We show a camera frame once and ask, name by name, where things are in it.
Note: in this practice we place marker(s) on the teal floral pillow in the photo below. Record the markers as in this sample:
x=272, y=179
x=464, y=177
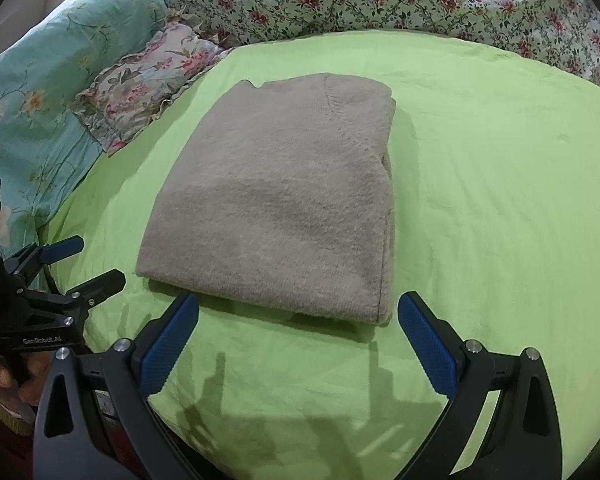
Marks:
x=40, y=85

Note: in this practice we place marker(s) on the person's left forearm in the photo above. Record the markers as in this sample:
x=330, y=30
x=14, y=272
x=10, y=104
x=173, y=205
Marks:
x=0, y=440

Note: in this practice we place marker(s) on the green bed sheet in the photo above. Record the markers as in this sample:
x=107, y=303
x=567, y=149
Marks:
x=480, y=185

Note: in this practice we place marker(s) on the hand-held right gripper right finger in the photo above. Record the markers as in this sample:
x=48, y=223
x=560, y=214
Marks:
x=427, y=340

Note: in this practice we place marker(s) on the ruffled floral pillow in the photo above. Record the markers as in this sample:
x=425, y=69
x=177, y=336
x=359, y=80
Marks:
x=145, y=80

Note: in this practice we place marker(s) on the beige knit sweater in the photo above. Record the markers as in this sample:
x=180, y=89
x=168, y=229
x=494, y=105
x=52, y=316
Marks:
x=280, y=200

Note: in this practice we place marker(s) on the white floral quilt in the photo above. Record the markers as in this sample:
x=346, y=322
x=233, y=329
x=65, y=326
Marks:
x=405, y=0

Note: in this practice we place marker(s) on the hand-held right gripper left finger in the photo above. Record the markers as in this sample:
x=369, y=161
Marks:
x=167, y=340

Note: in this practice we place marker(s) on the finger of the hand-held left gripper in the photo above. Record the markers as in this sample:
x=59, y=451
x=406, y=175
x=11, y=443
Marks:
x=105, y=282
x=62, y=249

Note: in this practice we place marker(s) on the person's left hand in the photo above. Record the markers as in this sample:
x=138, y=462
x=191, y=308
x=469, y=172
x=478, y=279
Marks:
x=0, y=372

